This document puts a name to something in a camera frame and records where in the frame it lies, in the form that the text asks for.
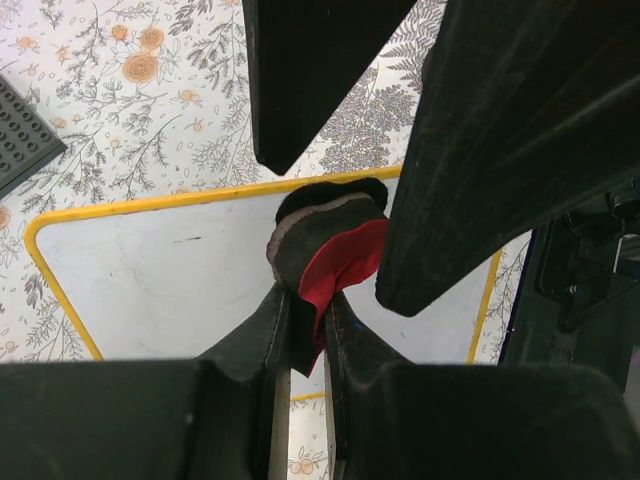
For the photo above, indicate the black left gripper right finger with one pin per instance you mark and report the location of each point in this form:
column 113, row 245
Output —
column 390, row 418

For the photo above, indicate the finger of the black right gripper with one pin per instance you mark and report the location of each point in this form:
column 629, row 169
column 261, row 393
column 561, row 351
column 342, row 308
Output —
column 528, row 109
column 303, row 59

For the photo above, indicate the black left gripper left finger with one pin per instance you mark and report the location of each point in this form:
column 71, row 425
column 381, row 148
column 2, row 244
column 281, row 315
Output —
column 221, row 415

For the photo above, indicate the yellow framed small whiteboard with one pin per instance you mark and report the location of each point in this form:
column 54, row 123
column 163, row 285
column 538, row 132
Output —
column 167, row 277

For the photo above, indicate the red black felt eraser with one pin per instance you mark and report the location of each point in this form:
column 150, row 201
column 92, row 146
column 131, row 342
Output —
column 328, row 236

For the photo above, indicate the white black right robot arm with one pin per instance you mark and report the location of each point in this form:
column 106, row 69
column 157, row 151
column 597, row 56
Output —
column 585, row 280

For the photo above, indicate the floral patterned table mat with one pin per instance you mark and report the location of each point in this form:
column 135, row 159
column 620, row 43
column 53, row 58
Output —
column 151, row 98

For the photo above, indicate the dark grey studded baseplate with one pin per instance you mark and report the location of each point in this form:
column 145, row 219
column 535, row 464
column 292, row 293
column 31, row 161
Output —
column 27, row 143

